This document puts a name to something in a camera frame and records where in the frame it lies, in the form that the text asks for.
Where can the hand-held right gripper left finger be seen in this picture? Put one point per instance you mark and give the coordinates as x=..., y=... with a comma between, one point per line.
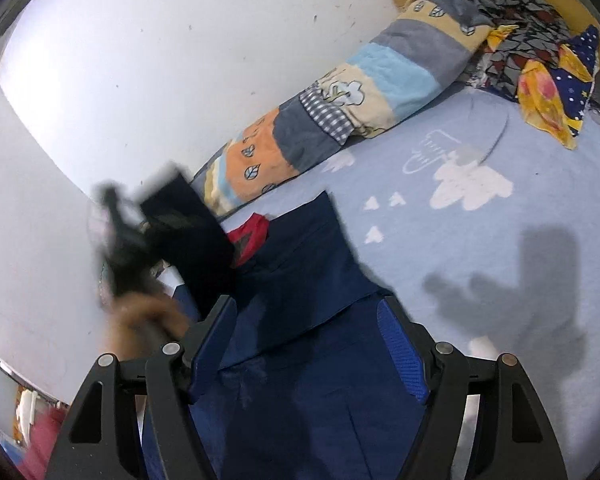
x=212, y=350

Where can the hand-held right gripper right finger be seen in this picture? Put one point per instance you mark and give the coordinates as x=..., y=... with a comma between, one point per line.
x=402, y=355

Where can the navy blue garment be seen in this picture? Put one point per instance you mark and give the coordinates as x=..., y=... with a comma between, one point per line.
x=300, y=280

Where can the person's left hand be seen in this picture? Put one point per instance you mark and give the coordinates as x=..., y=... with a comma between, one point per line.
x=135, y=322

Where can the light blue cloud-print bedsheet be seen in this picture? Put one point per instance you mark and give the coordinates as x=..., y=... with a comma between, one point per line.
x=455, y=260

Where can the patchwork rolled quilt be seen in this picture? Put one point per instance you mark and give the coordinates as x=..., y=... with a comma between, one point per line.
x=330, y=105

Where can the yellow and navy star cloth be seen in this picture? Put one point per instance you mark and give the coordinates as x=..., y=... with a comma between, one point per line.
x=555, y=95

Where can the grey red patterned cloth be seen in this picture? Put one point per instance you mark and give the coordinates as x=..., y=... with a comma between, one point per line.
x=525, y=35

